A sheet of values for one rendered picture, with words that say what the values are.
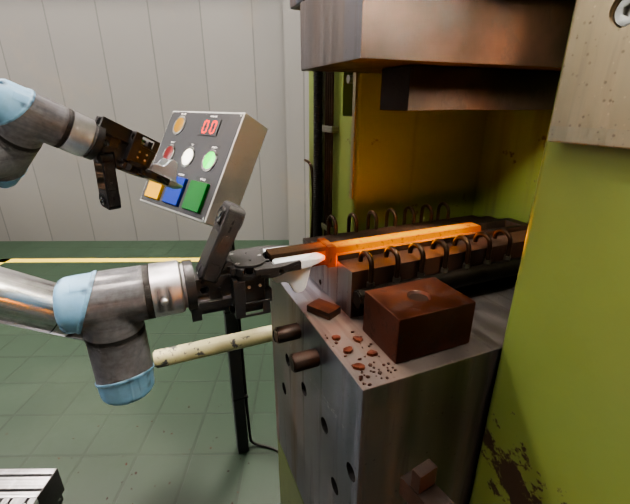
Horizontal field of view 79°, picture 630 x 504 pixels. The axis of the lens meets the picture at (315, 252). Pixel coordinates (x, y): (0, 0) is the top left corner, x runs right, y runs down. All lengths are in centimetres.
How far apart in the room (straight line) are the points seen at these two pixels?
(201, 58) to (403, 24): 309
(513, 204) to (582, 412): 54
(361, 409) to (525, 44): 54
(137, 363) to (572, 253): 54
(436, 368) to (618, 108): 32
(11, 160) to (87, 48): 307
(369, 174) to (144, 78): 304
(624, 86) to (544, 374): 31
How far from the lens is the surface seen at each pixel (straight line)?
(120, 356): 58
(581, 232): 46
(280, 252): 57
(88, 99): 391
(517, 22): 67
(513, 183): 96
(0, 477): 155
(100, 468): 175
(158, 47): 367
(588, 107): 44
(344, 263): 59
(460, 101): 65
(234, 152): 95
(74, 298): 55
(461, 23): 60
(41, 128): 82
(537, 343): 53
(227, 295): 57
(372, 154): 83
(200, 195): 96
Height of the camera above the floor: 122
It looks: 21 degrees down
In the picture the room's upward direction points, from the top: straight up
